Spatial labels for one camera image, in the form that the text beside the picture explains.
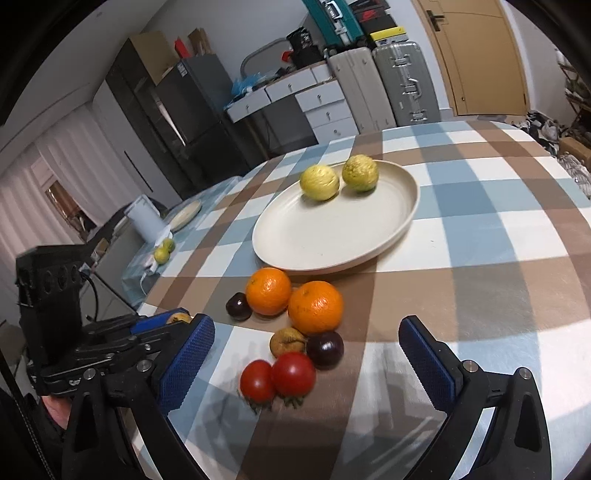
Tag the wooden shoe rack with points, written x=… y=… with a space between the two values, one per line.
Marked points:
x=575 y=87

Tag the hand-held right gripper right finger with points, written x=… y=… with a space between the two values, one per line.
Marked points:
x=427 y=364

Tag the beige suitcase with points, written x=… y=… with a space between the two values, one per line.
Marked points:
x=358 y=87

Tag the cream round plate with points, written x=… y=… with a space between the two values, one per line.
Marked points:
x=323 y=230

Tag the grey arched frame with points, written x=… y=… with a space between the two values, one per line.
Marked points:
x=258 y=53

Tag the round wooden board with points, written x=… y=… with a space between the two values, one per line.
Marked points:
x=184 y=213

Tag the large orange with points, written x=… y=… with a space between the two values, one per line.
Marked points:
x=316 y=308

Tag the silver suitcase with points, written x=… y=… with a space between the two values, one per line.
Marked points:
x=406 y=81

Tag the red tomato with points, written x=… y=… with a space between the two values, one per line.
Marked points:
x=256 y=379
x=293 y=374

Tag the dark tall cabinet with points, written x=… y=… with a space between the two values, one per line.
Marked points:
x=134 y=115

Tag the white desk with drawers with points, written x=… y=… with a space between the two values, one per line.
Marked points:
x=318 y=99

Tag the smooth yellow guava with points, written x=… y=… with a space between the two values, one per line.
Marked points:
x=319 y=182

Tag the teal suitcase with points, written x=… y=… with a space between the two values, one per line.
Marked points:
x=323 y=18

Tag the scattered sneakers pile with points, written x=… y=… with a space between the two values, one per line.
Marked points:
x=545 y=131

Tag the dark grey fridge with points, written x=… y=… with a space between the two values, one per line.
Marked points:
x=198 y=106

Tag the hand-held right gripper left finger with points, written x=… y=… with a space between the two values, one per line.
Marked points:
x=184 y=364

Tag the brown passion fruit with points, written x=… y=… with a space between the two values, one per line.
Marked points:
x=287 y=342
x=178 y=317

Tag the small brown cardboard box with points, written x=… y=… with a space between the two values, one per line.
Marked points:
x=572 y=147

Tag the small green fruit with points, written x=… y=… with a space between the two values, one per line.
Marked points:
x=169 y=243
x=161 y=254

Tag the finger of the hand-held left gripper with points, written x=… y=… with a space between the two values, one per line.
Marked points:
x=157 y=319
x=120 y=348

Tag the bumpy green yellow guava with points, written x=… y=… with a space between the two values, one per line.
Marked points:
x=360 y=173

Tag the black bag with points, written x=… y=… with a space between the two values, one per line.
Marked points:
x=302 y=46

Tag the white curtain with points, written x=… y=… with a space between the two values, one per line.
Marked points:
x=51 y=175

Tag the yellow black shoe box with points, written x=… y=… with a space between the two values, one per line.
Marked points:
x=388 y=34

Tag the tan wooden door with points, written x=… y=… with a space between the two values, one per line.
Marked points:
x=475 y=55

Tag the checked tablecloth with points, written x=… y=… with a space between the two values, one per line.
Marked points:
x=485 y=207

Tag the white charger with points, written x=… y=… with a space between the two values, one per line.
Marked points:
x=150 y=267

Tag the black chair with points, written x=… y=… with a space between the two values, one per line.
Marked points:
x=106 y=228

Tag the red paper bag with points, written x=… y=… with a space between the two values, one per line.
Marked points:
x=179 y=47

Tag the flat brown cardboard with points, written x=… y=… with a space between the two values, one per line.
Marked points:
x=198 y=39

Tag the small orange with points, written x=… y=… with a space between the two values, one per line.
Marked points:
x=268 y=290

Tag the tan cardboard box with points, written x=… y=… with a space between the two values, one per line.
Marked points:
x=152 y=55

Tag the red black shoe box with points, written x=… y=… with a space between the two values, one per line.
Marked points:
x=376 y=18

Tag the blue plastic bags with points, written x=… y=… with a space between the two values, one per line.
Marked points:
x=247 y=84

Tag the person's left forearm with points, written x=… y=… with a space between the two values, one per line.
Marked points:
x=23 y=443

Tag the dark purple plum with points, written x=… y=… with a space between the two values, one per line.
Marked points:
x=325 y=349
x=238 y=305

